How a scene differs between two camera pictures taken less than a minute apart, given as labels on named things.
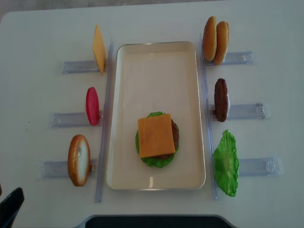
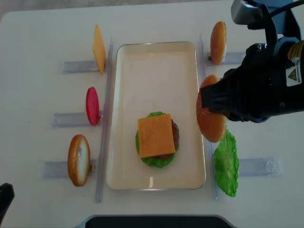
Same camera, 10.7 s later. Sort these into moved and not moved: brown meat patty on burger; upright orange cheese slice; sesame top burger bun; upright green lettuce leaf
Moved: sesame top burger bun
Not moved: upright orange cheese slice; upright green lettuce leaf; brown meat patty on burger
